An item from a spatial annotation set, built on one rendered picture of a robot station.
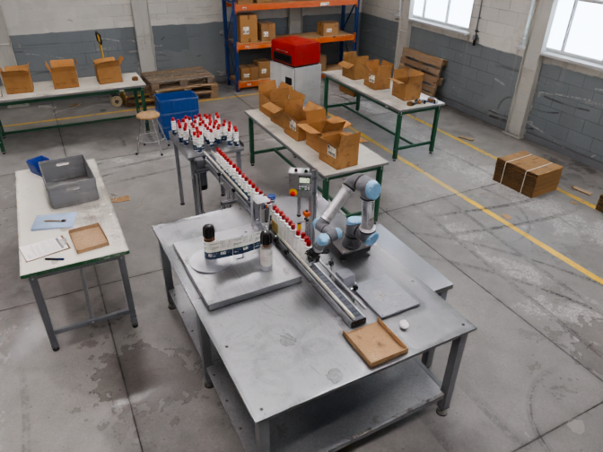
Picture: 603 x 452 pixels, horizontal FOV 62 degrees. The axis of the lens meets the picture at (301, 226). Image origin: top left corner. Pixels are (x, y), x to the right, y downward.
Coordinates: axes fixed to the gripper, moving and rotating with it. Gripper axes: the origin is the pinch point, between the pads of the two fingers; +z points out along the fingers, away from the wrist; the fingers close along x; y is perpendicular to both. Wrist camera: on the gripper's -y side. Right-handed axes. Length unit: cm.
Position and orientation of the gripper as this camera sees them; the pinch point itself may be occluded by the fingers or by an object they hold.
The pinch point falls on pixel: (312, 261)
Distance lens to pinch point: 351.3
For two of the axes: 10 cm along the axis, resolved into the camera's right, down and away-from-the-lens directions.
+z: -2.5, 5.1, 8.3
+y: -8.8, 2.3, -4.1
